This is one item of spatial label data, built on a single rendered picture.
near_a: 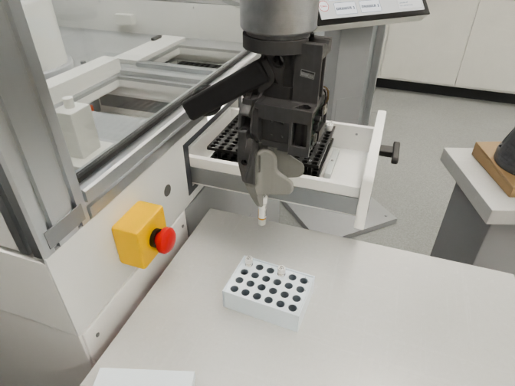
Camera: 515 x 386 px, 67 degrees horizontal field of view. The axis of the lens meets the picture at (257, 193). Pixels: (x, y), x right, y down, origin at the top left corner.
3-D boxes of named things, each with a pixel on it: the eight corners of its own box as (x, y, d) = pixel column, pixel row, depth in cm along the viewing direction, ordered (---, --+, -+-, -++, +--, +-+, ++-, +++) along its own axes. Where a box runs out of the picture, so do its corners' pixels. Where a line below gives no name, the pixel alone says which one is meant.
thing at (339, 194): (370, 150, 88) (375, 125, 85) (355, 217, 68) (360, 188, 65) (210, 125, 99) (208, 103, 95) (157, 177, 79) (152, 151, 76)
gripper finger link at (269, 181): (287, 227, 47) (293, 158, 42) (242, 215, 48) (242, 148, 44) (295, 213, 49) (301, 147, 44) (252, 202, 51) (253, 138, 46)
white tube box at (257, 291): (313, 292, 64) (315, 276, 62) (297, 332, 58) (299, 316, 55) (244, 270, 68) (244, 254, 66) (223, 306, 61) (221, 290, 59)
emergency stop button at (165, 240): (179, 243, 60) (176, 223, 57) (166, 260, 57) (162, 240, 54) (162, 238, 60) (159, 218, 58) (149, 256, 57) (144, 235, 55)
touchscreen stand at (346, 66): (395, 223, 197) (454, 3, 139) (320, 248, 182) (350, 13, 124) (339, 175, 235) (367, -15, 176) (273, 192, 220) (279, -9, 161)
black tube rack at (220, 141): (332, 152, 87) (335, 125, 83) (315, 194, 73) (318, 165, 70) (240, 137, 93) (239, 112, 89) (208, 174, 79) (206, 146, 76)
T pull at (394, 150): (398, 147, 76) (400, 141, 75) (397, 165, 70) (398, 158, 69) (380, 144, 77) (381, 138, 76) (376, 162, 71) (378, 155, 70)
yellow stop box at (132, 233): (173, 240, 62) (167, 205, 58) (149, 272, 57) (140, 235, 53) (145, 233, 64) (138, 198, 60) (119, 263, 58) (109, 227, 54)
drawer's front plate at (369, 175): (377, 154, 90) (386, 109, 83) (362, 231, 67) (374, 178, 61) (369, 153, 90) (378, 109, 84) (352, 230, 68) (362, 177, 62)
